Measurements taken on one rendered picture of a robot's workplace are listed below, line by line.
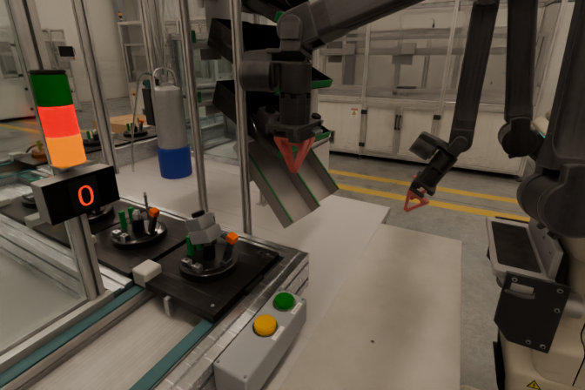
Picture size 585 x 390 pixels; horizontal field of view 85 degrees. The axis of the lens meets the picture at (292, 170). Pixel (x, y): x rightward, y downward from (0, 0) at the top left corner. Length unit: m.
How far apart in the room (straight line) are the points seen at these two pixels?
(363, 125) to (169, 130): 3.45
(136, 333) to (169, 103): 1.09
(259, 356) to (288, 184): 0.52
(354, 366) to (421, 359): 0.14
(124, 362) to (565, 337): 0.86
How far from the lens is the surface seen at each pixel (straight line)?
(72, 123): 0.66
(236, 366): 0.62
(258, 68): 0.59
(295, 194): 0.98
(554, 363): 0.92
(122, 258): 0.91
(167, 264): 0.85
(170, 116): 1.62
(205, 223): 0.76
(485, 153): 4.65
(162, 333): 0.76
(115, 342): 0.78
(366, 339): 0.80
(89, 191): 0.68
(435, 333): 0.85
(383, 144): 4.71
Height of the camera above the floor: 1.44
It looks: 20 degrees down
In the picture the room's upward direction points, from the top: straight up
